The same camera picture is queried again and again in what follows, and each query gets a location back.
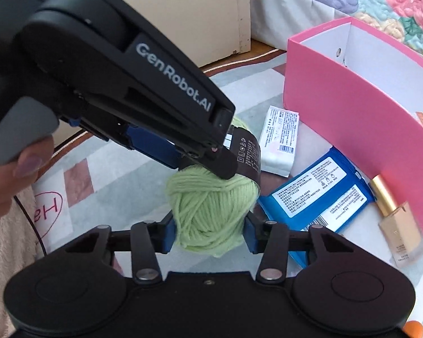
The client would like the person's left hand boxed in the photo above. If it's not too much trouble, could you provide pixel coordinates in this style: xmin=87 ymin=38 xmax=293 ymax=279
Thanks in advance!
xmin=0 ymin=135 xmax=56 ymax=242

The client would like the blue wipes packet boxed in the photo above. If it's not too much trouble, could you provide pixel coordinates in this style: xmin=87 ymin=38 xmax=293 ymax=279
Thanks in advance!
xmin=257 ymin=147 xmax=376 ymax=269

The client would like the green yarn ball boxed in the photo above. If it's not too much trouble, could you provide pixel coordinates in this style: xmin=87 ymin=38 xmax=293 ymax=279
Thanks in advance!
xmin=166 ymin=116 xmax=262 ymax=258

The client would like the black cable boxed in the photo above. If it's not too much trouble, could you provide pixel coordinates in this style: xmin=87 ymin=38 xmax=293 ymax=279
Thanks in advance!
xmin=13 ymin=195 xmax=50 ymax=256

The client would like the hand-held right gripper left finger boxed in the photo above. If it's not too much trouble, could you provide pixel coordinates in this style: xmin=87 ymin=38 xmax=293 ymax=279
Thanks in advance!
xmin=65 ymin=213 xmax=177 ymax=284

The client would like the cream cabinet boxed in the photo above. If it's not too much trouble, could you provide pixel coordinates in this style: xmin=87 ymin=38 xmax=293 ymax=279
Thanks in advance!
xmin=76 ymin=0 xmax=252 ymax=70

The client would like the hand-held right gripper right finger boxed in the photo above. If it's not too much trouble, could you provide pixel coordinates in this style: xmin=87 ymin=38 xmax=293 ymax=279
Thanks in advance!
xmin=245 ymin=211 xmax=346 ymax=284

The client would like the pink towel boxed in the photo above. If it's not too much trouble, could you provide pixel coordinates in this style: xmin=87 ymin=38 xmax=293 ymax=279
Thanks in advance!
xmin=0 ymin=185 xmax=47 ymax=338

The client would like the foundation bottle with gold cap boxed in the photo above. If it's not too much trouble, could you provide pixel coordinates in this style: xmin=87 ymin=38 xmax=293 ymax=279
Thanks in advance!
xmin=369 ymin=174 xmax=423 ymax=269

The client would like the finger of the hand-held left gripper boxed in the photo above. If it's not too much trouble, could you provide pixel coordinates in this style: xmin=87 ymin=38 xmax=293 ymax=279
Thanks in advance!
xmin=124 ymin=125 xmax=179 ymax=170
xmin=178 ymin=140 xmax=237 ymax=181

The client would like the orange round object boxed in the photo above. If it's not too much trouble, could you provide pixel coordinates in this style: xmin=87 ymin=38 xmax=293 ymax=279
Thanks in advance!
xmin=406 ymin=320 xmax=423 ymax=338

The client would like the patterned rug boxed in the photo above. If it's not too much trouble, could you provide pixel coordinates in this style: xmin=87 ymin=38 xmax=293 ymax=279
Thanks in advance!
xmin=32 ymin=47 xmax=423 ymax=324

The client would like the pink cardboard box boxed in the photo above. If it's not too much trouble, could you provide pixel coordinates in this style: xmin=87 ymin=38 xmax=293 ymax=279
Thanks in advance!
xmin=283 ymin=16 xmax=423 ymax=239

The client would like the white tissue packet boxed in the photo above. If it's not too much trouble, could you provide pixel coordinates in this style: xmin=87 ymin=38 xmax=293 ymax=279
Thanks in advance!
xmin=259 ymin=106 xmax=300 ymax=177

